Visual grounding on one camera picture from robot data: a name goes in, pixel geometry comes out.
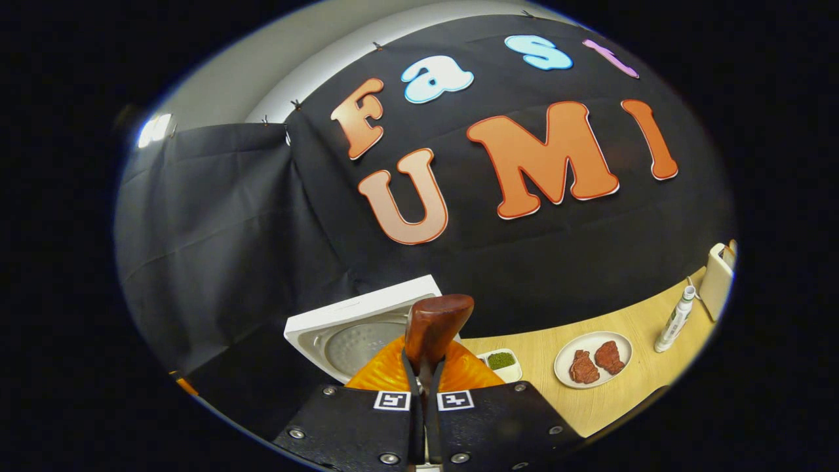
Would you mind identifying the white rice cooker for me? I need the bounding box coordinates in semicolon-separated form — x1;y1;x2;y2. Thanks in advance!
283;275;459;384

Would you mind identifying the brown wooden spoon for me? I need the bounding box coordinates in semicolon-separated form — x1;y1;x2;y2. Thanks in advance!
404;294;475;376

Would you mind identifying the white milk bottle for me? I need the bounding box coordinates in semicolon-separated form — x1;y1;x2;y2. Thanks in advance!
654;286;695;353

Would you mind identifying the red meat piece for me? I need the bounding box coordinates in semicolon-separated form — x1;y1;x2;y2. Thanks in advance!
594;340;625;376
569;349;600;385

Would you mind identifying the ceiling light panel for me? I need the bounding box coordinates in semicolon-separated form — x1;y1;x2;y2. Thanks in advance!
138;113;172;148

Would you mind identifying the white oval plate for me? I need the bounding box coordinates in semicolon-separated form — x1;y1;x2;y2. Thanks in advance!
554;331;633;389

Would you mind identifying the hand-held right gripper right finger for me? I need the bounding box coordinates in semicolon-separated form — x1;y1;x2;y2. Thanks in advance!
425;338;584;472

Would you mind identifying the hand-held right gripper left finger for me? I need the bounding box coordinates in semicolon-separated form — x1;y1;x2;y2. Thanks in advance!
272;334;424;472

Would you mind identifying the cream toaster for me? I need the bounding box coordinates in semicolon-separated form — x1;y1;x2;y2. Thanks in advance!
699;243;735;322

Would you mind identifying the small divided seasoning dish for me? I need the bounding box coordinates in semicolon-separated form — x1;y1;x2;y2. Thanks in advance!
477;349;523;384

